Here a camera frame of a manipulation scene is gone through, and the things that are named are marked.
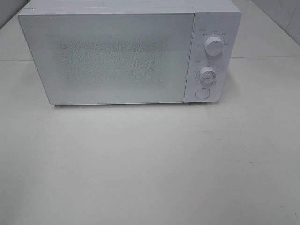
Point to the white round door button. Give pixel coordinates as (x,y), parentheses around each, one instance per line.
(202,93)

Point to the white timer knob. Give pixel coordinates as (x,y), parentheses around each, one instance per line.
(207,75)

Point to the white microwave door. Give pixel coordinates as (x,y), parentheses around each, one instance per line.
(110,59)

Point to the white upper power knob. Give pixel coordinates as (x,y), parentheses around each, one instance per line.
(213,45)

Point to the white microwave oven body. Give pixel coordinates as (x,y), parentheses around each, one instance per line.
(212,17)

